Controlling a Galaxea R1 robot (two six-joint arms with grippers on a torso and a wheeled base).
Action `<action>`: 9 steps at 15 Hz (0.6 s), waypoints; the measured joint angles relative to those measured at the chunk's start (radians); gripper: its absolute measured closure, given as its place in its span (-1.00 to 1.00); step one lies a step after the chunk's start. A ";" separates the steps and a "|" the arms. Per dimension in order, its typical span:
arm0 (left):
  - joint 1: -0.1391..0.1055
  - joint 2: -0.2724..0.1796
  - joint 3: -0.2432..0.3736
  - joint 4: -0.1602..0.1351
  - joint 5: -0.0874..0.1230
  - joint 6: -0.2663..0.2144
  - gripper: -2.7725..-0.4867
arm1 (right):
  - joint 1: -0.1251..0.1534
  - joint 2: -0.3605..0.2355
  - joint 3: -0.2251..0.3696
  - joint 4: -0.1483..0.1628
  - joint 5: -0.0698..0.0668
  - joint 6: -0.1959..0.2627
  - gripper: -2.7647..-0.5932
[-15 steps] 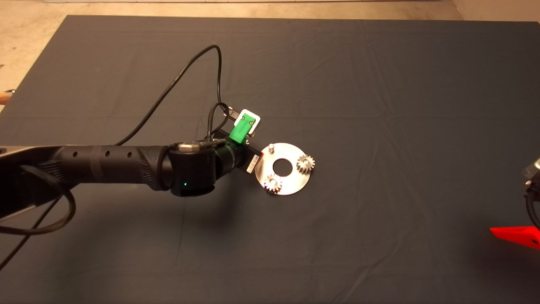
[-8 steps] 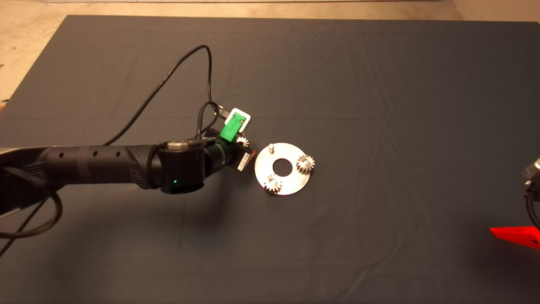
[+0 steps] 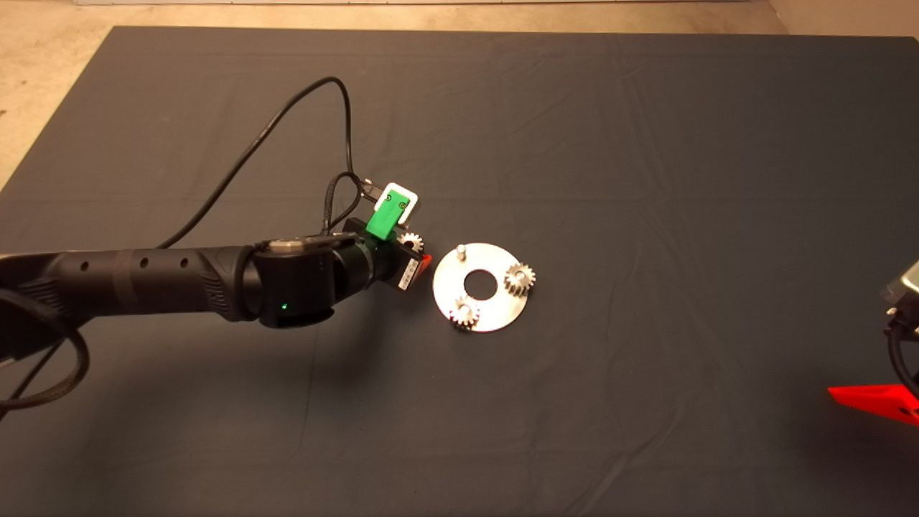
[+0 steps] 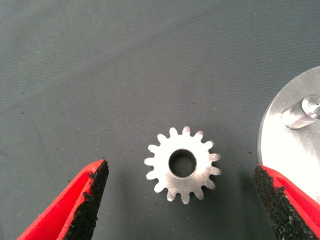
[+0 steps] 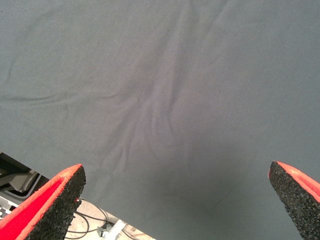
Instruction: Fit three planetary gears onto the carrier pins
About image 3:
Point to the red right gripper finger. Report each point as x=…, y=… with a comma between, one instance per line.
x=883, y=401

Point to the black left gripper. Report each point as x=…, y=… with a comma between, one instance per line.
x=391, y=262

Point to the small steel planetary gear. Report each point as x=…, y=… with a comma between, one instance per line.
x=515, y=286
x=413, y=240
x=459, y=319

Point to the round metal carrier plate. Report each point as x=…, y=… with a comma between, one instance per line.
x=495, y=316

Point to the dark grey table cloth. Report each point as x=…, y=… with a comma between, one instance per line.
x=574, y=143

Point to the green left camera mount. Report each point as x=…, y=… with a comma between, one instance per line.
x=384, y=215

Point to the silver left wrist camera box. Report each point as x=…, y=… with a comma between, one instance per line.
x=411, y=195

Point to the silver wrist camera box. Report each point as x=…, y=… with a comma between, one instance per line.
x=908, y=287
x=411, y=195

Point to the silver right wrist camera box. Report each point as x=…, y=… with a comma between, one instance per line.
x=908, y=287

